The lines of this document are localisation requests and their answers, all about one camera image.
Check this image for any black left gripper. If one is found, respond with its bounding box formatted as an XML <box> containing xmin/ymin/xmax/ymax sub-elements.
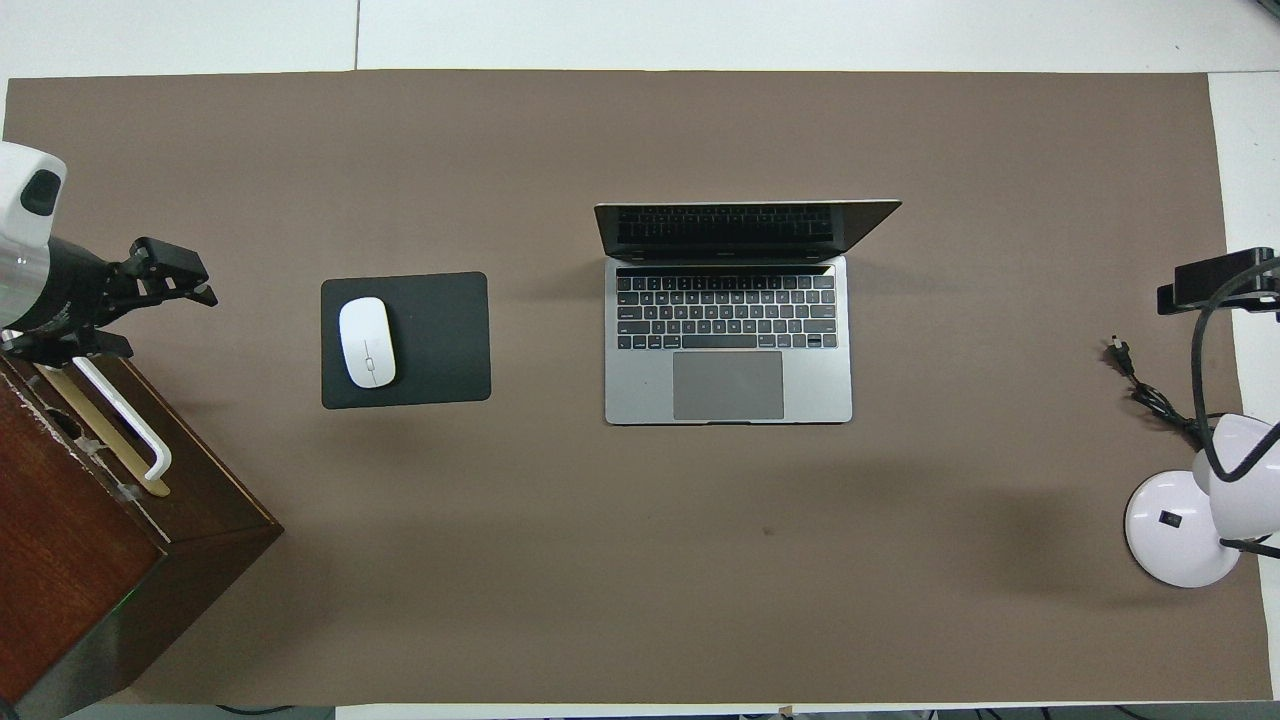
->
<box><xmin>5</xmin><ymin>237</ymin><xmax>219</xmax><ymax>363</ymax></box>

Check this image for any silver laptop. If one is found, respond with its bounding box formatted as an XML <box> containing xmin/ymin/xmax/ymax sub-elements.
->
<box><xmin>594</xmin><ymin>198</ymin><xmax>903</xmax><ymax>426</ymax></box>

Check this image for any brown table mat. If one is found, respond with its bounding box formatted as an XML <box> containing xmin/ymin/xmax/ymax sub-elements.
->
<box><xmin>0</xmin><ymin>69</ymin><xmax>1274</xmax><ymax>706</ymax></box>

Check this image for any white computer mouse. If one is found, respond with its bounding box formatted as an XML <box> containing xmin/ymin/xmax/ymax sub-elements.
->
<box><xmin>338</xmin><ymin>297</ymin><xmax>397</xmax><ymax>389</ymax></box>

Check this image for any white desk lamp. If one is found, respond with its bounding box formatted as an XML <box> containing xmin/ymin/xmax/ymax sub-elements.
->
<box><xmin>1124</xmin><ymin>413</ymin><xmax>1280</xmax><ymax>589</ymax></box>

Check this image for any dark wooden box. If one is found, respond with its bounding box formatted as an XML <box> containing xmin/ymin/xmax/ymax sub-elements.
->
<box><xmin>0</xmin><ymin>345</ymin><xmax>285</xmax><ymax>716</ymax></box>

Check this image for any black mouse pad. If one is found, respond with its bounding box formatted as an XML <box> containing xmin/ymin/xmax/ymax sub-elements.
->
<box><xmin>320</xmin><ymin>271</ymin><xmax>492</xmax><ymax>410</ymax></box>

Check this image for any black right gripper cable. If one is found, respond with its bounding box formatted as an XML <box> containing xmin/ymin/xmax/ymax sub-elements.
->
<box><xmin>1190</xmin><ymin>255</ymin><xmax>1280</xmax><ymax>483</ymax></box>

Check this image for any white box handle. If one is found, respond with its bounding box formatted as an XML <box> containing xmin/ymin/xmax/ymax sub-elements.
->
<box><xmin>70</xmin><ymin>358</ymin><xmax>173</xmax><ymax>483</ymax></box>

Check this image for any black lamp power cable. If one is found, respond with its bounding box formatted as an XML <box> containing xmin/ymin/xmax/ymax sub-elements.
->
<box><xmin>1103</xmin><ymin>340</ymin><xmax>1216</xmax><ymax>449</ymax></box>

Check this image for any brass handle plate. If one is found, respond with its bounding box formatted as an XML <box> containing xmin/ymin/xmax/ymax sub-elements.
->
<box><xmin>35</xmin><ymin>365</ymin><xmax>171</xmax><ymax>498</ymax></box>

